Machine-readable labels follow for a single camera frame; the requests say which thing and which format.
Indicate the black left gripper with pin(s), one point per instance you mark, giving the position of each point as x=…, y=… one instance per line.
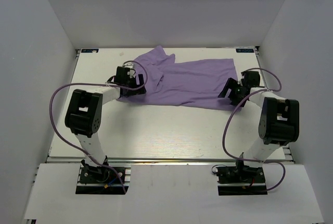
x=135, y=92

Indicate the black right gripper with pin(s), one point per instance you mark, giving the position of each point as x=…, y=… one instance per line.
x=230, y=84

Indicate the purple t shirt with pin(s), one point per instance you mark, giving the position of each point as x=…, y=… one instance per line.
x=190, y=84

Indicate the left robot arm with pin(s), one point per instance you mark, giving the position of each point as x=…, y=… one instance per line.
x=84, y=113

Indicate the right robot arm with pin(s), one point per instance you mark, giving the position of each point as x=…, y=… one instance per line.
x=278, y=123

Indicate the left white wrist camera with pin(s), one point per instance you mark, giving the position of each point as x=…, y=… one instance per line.
x=130, y=65

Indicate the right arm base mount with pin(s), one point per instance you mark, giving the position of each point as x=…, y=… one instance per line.
x=239, y=180

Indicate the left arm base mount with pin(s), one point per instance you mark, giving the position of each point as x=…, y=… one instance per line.
x=102, y=181

